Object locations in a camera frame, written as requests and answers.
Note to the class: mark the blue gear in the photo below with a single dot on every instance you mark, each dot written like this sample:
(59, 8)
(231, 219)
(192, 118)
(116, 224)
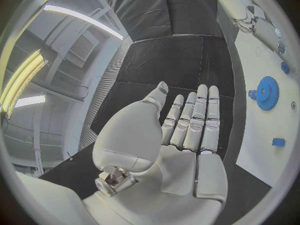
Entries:
(267, 95)

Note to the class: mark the blue block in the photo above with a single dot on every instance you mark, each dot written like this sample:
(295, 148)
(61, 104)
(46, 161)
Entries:
(278, 142)

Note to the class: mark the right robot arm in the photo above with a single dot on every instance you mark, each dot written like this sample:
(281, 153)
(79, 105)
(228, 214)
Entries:
(234, 0)

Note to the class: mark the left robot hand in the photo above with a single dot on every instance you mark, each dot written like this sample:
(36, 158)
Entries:
(164, 172)

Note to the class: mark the glowing light bar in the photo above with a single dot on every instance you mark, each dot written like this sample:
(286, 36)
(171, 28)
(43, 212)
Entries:
(23, 78)

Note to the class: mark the white task board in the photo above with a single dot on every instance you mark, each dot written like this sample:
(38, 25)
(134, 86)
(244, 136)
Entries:
(260, 135)

